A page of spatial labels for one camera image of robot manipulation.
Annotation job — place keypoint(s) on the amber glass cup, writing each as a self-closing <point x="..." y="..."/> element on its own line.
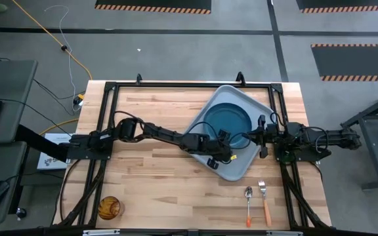
<point x="110" y="208"/>

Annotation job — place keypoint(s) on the small yellow tag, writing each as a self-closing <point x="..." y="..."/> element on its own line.
<point x="233" y="157"/>

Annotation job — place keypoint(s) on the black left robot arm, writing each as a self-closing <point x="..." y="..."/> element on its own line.
<point x="162" y="132"/>

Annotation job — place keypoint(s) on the black caster wheel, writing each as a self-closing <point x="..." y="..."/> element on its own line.
<point x="21" y="213"/>

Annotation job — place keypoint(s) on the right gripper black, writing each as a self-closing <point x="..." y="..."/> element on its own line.
<point x="267" y="133"/>

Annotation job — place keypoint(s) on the white printed box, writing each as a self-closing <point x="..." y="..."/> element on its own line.
<point x="52" y="157"/>

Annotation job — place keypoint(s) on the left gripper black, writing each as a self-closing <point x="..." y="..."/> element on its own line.
<point x="220" y="150"/>

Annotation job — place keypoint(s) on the blue round plate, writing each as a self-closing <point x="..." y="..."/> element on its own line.
<point x="225" y="118"/>

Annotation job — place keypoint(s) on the grey plastic tray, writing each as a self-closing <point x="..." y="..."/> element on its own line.
<point x="228" y="93"/>

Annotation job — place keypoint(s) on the black aluminium table frame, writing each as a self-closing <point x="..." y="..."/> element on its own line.
<point x="192" y="86"/>

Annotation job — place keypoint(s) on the silver metal bracket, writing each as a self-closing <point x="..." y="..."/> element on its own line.
<point x="101" y="232"/>
<point x="284" y="233"/>

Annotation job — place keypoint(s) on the black desk support bar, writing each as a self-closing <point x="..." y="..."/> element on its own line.
<point x="39" y="142"/>

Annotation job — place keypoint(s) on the small grey desk top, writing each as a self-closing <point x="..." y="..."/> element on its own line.
<point x="2" y="160"/>

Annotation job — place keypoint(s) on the large grey desk top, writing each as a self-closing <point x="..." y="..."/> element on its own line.
<point x="12" y="95"/>

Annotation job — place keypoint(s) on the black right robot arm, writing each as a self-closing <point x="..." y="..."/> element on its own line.
<point x="323" y="137"/>

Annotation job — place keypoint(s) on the wide black hazard-striped mat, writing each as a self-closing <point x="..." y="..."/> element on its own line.
<point x="153" y="4"/>

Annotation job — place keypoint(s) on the black double-striped hazard mat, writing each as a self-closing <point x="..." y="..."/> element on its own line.
<point x="356" y="60"/>

